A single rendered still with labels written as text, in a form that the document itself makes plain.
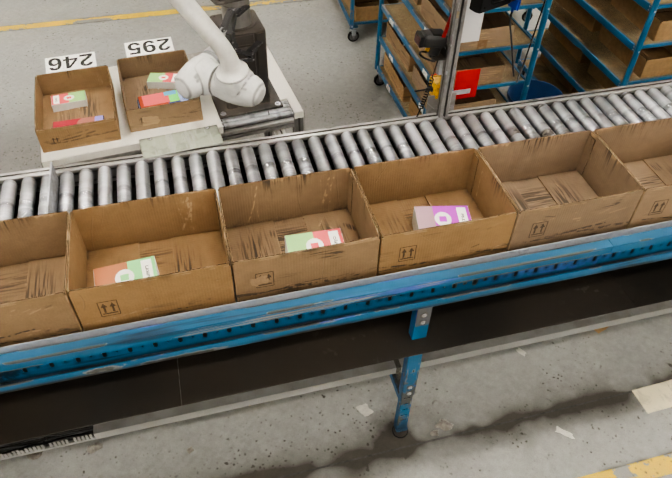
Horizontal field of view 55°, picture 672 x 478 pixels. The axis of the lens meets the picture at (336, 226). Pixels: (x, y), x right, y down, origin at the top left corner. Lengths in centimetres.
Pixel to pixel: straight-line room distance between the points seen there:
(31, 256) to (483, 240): 127
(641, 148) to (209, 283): 149
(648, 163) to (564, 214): 57
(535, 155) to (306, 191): 75
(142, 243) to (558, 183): 132
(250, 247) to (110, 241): 40
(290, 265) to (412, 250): 34
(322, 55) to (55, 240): 288
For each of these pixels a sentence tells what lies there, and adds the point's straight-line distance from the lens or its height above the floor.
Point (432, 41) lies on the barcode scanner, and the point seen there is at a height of 107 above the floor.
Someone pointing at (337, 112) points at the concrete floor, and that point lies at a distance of 391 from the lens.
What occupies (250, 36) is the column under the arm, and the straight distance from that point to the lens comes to 249.
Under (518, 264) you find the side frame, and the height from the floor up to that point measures 91.
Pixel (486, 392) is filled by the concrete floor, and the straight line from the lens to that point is 269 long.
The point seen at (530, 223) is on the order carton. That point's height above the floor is 100.
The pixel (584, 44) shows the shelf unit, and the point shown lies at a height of 54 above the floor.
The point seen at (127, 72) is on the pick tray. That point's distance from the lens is 290.
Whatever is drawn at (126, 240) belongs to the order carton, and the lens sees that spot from 194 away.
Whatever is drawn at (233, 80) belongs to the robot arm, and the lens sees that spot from 203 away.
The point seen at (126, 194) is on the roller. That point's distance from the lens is 233.
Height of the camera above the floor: 226
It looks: 45 degrees down
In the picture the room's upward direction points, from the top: 2 degrees clockwise
